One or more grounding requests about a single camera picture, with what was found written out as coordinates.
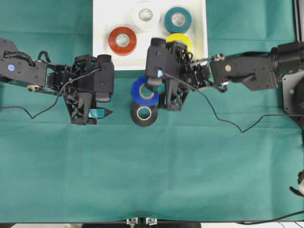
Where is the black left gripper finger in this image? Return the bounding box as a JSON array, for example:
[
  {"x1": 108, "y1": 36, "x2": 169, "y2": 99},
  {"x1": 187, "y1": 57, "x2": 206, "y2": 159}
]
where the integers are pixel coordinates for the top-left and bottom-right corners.
[{"x1": 89, "y1": 107, "x2": 113, "y2": 119}]

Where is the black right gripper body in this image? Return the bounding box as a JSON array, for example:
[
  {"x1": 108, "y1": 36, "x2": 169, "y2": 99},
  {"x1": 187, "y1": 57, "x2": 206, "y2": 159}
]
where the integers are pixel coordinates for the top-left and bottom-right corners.
[{"x1": 156, "y1": 41, "x2": 193, "y2": 111}]

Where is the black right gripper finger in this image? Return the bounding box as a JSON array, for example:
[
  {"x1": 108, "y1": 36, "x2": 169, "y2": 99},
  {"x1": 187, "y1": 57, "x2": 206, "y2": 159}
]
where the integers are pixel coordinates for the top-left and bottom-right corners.
[{"x1": 152, "y1": 84, "x2": 165, "y2": 93}]

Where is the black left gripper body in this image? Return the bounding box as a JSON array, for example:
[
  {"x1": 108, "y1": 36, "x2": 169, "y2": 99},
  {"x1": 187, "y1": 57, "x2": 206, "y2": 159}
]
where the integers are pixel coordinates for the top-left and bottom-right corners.
[{"x1": 64, "y1": 55, "x2": 101, "y2": 125}]

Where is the blue tape roll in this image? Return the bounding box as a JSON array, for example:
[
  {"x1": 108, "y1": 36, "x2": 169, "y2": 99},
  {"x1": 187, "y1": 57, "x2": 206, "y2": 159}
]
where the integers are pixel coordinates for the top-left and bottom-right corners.
[{"x1": 131, "y1": 76, "x2": 159, "y2": 106}]

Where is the yellow tape roll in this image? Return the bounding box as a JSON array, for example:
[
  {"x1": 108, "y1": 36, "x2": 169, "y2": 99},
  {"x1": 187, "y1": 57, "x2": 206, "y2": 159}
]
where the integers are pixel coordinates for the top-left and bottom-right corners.
[{"x1": 166, "y1": 33, "x2": 193, "y2": 53}]

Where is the black tape roll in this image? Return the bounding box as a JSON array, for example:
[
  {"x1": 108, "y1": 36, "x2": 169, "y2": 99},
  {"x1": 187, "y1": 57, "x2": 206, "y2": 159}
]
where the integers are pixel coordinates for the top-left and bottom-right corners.
[{"x1": 131, "y1": 103, "x2": 158, "y2": 127}]

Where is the red tape roll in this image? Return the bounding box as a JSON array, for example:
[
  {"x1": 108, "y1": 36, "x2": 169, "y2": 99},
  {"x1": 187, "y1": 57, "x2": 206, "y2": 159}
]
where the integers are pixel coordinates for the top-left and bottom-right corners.
[{"x1": 108, "y1": 26, "x2": 137, "y2": 56}]

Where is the white tape roll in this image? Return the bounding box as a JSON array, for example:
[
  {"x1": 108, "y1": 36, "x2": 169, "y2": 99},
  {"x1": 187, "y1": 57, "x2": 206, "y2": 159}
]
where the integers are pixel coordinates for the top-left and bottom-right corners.
[{"x1": 131, "y1": 1, "x2": 161, "y2": 31}]

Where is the green tape roll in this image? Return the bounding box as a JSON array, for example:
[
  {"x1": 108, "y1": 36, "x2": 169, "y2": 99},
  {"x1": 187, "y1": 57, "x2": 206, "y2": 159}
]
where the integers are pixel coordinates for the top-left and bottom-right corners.
[{"x1": 164, "y1": 7, "x2": 192, "y2": 34}]

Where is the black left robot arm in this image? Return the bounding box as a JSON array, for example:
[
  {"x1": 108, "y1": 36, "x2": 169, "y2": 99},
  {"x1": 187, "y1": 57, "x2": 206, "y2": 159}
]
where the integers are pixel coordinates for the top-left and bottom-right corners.
[{"x1": 0, "y1": 38, "x2": 114, "y2": 125}]

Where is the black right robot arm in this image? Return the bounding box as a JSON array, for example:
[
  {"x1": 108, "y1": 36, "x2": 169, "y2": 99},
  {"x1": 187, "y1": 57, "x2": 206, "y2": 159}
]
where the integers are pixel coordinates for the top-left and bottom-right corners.
[{"x1": 145, "y1": 38, "x2": 304, "y2": 126}]

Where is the white plastic case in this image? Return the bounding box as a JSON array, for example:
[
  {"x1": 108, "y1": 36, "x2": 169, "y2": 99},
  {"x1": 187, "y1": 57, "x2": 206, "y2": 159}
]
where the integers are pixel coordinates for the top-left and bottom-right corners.
[{"x1": 92, "y1": 0, "x2": 208, "y2": 70}]

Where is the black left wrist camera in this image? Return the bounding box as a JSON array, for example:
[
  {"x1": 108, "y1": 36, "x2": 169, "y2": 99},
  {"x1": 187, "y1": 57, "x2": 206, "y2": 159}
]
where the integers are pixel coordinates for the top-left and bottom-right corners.
[{"x1": 94, "y1": 54, "x2": 114, "y2": 103}]

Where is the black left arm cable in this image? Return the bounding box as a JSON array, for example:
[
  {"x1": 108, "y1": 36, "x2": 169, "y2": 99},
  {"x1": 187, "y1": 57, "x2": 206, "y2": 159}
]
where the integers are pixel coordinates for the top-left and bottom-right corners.
[{"x1": 0, "y1": 67, "x2": 103, "y2": 120}]

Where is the black aluminium frame rail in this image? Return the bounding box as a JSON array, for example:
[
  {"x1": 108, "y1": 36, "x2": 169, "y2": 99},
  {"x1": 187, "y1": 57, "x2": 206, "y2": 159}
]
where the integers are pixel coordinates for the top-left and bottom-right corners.
[{"x1": 294, "y1": 0, "x2": 304, "y2": 42}]

